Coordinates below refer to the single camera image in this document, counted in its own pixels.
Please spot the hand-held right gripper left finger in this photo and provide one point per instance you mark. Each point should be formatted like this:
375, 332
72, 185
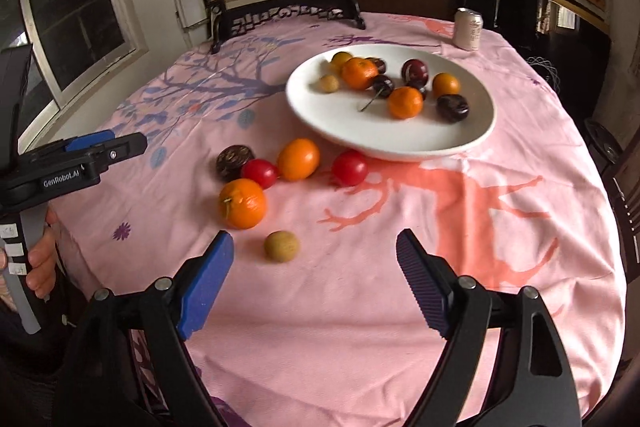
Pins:
205, 292

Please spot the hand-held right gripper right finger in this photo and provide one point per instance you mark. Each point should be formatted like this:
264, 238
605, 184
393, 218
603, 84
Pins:
425, 287

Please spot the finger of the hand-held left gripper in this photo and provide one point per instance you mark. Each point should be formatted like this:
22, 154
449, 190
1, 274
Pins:
125, 147
90, 140

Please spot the tan longan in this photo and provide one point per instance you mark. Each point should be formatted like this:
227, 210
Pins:
329, 83
282, 247

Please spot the dark purple plum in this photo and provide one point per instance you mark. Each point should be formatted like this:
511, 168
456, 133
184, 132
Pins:
452, 108

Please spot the white ceramic plate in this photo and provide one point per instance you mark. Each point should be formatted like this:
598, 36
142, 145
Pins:
325, 117

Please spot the smooth small orange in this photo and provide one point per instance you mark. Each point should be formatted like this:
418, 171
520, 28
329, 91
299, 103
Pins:
446, 84
340, 57
298, 159

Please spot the dark cherry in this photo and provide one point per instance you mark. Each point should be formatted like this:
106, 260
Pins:
381, 64
384, 84

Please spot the dark red plum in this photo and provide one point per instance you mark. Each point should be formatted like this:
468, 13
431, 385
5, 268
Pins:
415, 71

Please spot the person's left hand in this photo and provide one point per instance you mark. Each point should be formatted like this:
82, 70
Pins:
42, 262

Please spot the pink printed tablecloth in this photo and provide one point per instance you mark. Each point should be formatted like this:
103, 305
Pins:
350, 307

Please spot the mandarin orange with stem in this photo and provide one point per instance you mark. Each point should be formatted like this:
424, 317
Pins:
242, 203

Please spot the red cherry tomato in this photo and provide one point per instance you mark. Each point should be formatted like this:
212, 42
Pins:
349, 167
261, 173

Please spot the white framed window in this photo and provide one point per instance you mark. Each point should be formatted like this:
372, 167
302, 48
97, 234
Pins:
75, 7

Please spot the dark wooden chair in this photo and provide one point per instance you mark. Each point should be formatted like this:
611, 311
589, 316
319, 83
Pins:
625, 207

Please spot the black round stool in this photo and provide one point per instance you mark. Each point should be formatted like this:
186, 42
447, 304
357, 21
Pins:
602, 139

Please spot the black bag with white print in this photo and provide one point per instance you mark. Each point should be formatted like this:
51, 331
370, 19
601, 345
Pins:
545, 67

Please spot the beige drink can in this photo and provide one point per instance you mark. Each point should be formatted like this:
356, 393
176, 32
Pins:
468, 32

